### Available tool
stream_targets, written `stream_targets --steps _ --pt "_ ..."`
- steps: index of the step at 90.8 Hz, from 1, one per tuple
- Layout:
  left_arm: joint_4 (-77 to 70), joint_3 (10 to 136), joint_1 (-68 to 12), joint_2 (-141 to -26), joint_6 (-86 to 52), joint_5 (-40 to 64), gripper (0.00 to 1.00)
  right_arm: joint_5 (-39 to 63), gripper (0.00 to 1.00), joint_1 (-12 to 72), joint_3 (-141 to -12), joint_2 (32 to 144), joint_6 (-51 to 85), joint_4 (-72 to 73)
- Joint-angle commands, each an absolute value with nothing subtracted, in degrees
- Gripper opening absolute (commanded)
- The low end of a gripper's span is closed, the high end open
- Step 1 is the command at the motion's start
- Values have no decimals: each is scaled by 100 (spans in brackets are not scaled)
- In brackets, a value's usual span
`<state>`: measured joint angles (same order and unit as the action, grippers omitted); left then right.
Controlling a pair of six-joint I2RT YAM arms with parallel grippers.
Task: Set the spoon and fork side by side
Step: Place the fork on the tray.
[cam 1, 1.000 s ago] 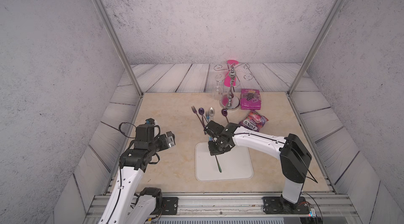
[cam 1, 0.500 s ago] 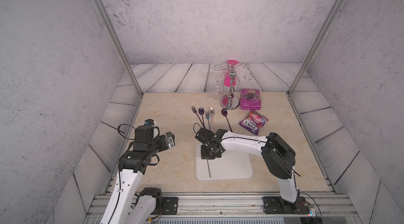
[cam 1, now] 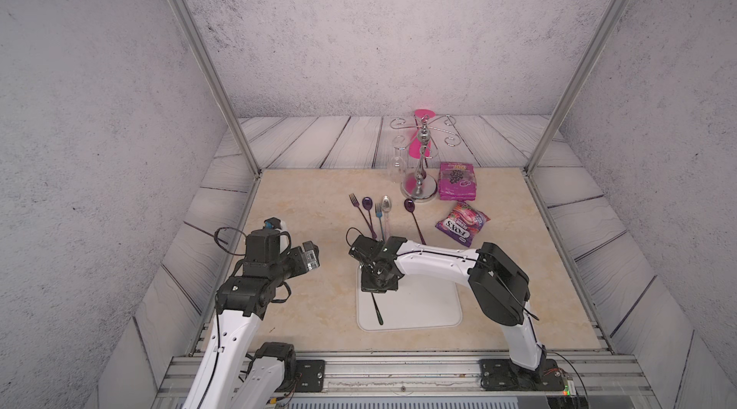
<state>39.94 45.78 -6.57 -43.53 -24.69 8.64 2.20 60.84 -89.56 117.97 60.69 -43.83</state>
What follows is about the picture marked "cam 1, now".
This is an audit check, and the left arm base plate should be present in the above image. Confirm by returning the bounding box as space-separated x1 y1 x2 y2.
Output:
276 360 326 394

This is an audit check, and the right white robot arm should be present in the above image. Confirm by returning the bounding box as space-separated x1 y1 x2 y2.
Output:
349 235 546 376

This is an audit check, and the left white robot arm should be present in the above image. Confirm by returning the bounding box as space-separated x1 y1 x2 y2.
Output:
183 217 320 408

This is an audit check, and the purple snack bag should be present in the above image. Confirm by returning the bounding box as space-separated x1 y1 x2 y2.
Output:
438 162 477 202

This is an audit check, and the purple spoon dark handle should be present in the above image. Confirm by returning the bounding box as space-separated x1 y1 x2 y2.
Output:
362 197 377 239

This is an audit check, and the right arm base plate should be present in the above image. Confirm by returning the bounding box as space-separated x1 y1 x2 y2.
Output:
479 359 567 392

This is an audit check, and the pink cup on stand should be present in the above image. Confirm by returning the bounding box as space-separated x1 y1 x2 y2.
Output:
408 109 436 159

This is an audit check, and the green handled fork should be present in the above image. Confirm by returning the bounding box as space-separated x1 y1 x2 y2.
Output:
370 293 384 326

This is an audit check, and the purple fork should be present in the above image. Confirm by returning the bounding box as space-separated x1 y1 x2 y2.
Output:
349 193 376 237

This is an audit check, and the silver cup holder stand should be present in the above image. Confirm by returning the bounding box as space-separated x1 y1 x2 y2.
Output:
390 114 460 202

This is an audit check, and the white square tray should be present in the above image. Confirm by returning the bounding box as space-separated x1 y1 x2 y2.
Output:
356 253 468 331

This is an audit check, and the pink candy bag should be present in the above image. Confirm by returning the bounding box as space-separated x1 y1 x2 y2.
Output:
436 202 489 248

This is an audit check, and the silver spoon pink handle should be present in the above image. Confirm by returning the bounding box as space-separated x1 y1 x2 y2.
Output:
381 196 392 240

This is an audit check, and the blue fork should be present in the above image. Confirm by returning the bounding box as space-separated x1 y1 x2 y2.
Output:
374 203 386 240

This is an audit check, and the clear glass cup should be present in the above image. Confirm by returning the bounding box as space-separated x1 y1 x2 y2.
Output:
390 134 409 182

